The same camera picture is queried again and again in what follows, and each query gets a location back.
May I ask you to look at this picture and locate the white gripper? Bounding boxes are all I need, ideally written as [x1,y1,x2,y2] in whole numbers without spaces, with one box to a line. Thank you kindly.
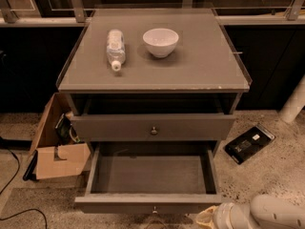
[195,202,253,229]

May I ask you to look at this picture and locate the grey drawer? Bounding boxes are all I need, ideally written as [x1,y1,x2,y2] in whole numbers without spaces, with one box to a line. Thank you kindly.
[71,94,234,141]
[75,141,225,214]

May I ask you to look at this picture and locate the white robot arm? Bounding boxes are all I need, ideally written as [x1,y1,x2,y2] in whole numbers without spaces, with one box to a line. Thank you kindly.
[195,195,305,229]

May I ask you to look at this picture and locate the grey top drawer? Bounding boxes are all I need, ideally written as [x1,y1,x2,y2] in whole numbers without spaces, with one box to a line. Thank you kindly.
[71,94,234,141]

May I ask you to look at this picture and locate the grey wooden drawer cabinet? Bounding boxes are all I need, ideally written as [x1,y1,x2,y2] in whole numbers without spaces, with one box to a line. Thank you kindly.
[55,7,253,151]

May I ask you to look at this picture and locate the black flat electronic device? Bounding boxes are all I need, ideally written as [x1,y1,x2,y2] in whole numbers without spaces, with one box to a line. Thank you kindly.
[224,124,275,165]

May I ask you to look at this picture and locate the green black items in box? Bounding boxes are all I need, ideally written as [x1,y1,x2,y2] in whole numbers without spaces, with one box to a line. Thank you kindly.
[54,114,80,145]

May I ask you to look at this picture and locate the open cardboard box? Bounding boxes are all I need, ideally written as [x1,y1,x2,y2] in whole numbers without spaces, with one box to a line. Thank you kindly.
[29,93,91,179]

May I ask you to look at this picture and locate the white ceramic bowl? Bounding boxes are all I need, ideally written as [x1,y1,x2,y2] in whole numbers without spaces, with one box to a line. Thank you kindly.
[142,28,179,58]

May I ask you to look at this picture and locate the clear plastic water bottle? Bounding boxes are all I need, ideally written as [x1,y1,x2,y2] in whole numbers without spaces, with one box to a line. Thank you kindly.
[106,30,126,72]

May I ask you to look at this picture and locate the metal window railing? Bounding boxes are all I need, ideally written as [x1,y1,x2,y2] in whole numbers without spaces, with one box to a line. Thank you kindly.
[0,0,305,27]

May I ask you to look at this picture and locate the black floor cable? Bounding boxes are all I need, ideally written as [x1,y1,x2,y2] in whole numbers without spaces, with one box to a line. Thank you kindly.
[0,136,49,229]

